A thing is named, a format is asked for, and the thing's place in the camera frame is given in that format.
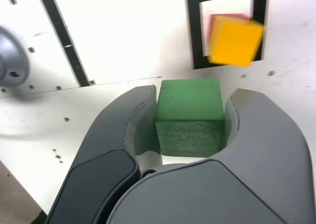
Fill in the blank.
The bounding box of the green cube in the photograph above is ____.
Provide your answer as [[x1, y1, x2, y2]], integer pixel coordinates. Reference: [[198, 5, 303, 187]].
[[155, 78, 226, 158]]

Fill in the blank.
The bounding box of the black tape square outline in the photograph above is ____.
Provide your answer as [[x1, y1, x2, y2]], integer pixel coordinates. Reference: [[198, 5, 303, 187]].
[[184, 0, 269, 70]]

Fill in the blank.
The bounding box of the red cube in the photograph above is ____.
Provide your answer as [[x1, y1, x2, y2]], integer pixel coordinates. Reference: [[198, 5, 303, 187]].
[[207, 12, 254, 41]]

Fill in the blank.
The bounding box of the black tape strip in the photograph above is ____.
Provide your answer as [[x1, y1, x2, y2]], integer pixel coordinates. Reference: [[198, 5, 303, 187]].
[[37, 0, 91, 87]]

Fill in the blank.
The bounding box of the yellow cube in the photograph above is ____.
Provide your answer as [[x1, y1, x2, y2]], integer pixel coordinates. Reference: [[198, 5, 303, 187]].
[[208, 15, 266, 68]]

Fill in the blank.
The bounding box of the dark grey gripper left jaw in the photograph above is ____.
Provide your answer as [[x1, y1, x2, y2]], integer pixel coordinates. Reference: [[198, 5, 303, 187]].
[[46, 85, 163, 224]]

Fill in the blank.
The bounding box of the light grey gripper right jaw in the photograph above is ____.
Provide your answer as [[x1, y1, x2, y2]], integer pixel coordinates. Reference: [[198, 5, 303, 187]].
[[107, 88, 313, 224]]

